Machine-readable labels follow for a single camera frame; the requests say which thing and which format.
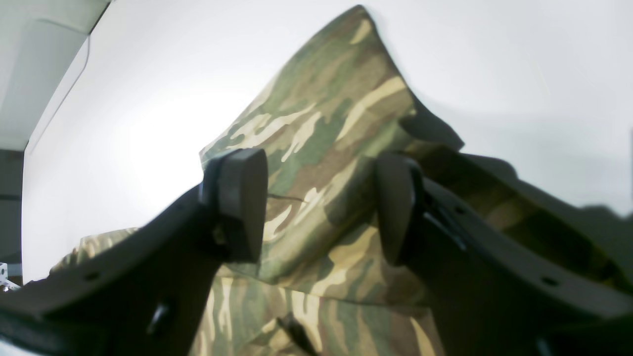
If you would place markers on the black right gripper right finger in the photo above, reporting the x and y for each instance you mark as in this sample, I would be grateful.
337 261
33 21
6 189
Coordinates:
489 295

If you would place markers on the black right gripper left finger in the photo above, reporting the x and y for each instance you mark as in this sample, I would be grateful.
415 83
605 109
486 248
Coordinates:
147 294

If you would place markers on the camouflage T-shirt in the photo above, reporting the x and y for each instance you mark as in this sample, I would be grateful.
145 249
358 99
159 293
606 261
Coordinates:
322 285

